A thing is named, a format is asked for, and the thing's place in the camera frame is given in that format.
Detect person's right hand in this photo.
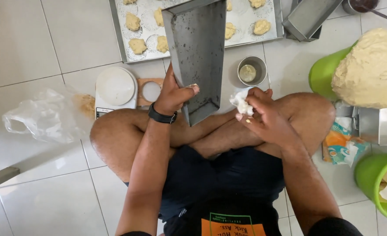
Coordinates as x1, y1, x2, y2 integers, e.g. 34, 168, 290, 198
235, 87, 301, 150

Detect person's left hand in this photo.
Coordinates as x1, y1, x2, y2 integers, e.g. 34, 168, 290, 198
154, 62, 201, 115

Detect white tissue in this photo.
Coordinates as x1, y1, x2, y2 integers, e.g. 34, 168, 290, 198
229, 89, 255, 117

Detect grey metal loaf tin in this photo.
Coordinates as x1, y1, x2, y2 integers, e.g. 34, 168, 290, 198
161, 0, 227, 127
281, 0, 344, 42
285, 26, 323, 42

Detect black wristwatch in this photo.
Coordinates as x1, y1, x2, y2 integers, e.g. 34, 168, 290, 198
148, 102, 178, 125

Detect wooden mould with round hole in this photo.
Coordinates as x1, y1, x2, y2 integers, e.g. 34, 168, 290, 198
136, 78, 165, 107

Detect person's right leg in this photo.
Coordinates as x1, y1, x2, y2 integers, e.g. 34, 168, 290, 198
170, 92, 336, 158

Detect person's leg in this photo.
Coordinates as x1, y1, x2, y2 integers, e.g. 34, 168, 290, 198
89, 108, 266, 183
170, 92, 336, 158

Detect small metal cup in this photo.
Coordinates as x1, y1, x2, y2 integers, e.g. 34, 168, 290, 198
237, 56, 268, 87

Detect white kitchen scale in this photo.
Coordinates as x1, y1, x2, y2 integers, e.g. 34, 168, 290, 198
94, 66, 139, 119

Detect person's left leg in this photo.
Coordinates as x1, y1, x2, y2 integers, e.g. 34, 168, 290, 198
89, 108, 266, 183

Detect green plastic bowl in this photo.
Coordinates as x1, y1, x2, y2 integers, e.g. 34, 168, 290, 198
308, 41, 359, 102

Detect orange and teal tissue packet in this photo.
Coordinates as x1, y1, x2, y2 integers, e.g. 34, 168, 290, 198
322, 117, 371, 168

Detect dark navy shorts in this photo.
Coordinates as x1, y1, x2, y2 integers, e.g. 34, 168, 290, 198
125, 145, 286, 223

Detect group of dough pieces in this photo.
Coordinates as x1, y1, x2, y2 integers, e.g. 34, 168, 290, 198
123, 0, 272, 55

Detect large flat baking tray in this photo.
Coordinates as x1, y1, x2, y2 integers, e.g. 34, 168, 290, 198
108, 0, 285, 64

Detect black shirt with orange print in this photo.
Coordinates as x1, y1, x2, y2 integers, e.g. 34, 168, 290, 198
118, 196, 364, 236

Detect green plastic bucket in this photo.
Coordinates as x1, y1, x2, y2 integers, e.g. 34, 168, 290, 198
354, 153, 387, 223

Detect large mass of dough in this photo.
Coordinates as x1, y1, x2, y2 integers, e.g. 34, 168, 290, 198
331, 28, 387, 109

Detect clear plastic bag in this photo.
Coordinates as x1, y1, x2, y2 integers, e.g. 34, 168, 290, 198
2, 86, 96, 145

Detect metal bowl with dark filling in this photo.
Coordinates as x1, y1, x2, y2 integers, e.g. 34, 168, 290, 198
342, 0, 380, 15

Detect metal spoon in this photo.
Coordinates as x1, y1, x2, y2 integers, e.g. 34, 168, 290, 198
361, 5, 387, 21

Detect grey metal bar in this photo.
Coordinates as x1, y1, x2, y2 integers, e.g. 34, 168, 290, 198
0, 167, 20, 193

